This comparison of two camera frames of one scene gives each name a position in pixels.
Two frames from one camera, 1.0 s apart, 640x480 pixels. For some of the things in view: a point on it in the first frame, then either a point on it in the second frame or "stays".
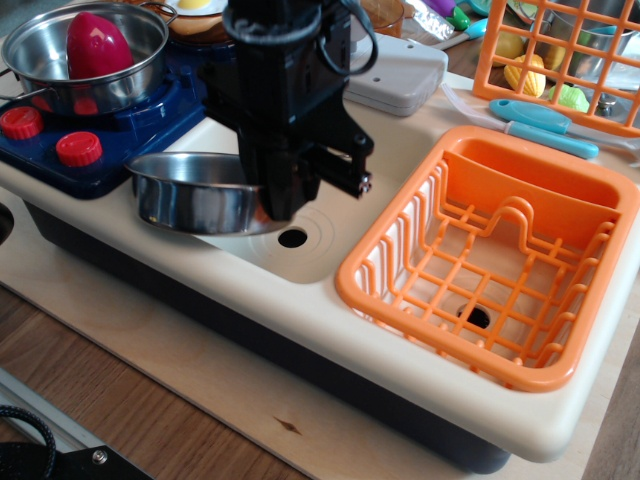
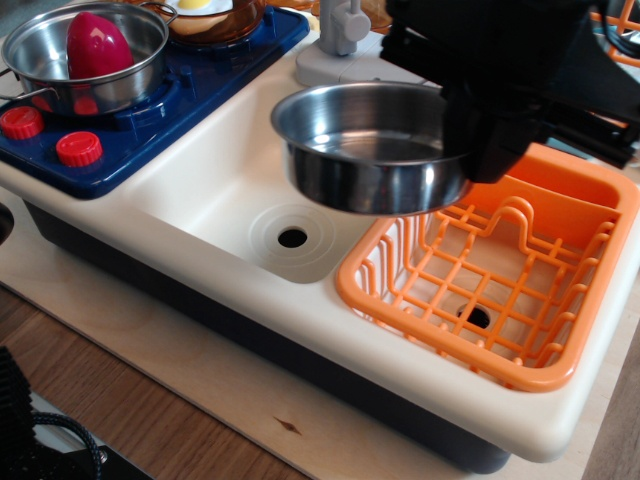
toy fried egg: (196, 7) stays
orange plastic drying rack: (495, 257) stays
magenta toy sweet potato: (95, 46) stays
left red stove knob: (22, 123) stays
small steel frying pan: (199, 193) -> (371, 149)
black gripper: (294, 99) -> (516, 71)
